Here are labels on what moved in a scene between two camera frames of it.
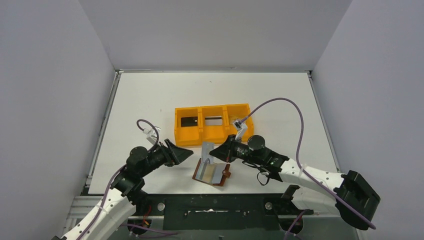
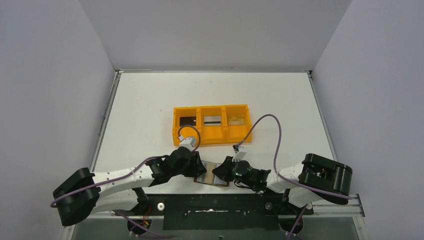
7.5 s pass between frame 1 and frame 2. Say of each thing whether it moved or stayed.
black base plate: stayed
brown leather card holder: stayed
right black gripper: moved
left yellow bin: stayed
